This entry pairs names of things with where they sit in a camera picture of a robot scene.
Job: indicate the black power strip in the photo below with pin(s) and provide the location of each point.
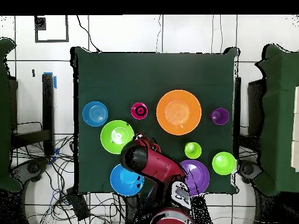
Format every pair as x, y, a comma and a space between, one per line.
78, 205

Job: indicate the deep blue bowl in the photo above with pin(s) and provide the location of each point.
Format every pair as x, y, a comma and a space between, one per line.
123, 182

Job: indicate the white box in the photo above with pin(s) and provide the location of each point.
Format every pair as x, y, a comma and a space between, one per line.
296, 128

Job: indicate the pink cup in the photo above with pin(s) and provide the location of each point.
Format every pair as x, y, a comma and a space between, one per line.
134, 112

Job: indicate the large green bowl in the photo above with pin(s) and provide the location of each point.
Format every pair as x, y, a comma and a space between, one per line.
114, 140

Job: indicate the green cloth side table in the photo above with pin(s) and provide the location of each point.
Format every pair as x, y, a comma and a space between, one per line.
280, 116
4, 116

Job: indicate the green cup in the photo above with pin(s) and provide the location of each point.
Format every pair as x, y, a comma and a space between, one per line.
193, 150

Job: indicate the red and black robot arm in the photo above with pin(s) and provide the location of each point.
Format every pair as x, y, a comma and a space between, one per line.
158, 163

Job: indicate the large orange bowl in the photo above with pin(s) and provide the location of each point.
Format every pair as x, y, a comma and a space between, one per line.
178, 112

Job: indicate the black stand beam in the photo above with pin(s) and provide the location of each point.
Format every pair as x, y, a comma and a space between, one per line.
237, 105

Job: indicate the purple cup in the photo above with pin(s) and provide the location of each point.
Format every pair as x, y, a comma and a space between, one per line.
219, 116

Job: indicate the purple bowl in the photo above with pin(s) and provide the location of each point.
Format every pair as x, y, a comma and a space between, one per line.
198, 175

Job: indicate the black chair base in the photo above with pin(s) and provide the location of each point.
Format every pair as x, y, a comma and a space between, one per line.
248, 169
32, 168

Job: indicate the dark green tablecloth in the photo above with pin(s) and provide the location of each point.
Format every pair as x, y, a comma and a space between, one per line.
140, 77

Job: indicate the small ribbed green bowl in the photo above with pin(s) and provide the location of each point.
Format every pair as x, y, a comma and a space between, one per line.
223, 163

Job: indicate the shallow blue bowl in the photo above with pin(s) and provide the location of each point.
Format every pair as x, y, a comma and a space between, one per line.
95, 113

